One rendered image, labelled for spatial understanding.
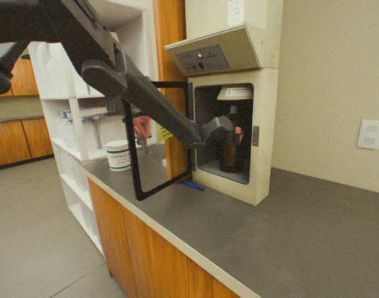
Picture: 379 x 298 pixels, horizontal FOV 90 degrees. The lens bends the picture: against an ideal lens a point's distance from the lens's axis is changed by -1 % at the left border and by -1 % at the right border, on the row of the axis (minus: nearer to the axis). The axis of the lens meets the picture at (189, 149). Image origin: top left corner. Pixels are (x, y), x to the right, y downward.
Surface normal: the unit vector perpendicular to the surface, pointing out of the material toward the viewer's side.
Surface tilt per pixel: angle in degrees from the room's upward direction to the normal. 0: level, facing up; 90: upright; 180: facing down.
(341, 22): 90
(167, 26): 90
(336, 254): 0
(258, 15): 90
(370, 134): 90
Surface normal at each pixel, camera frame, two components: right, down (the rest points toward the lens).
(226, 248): -0.04, -0.96
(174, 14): 0.71, 0.18
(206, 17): -0.70, 0.23
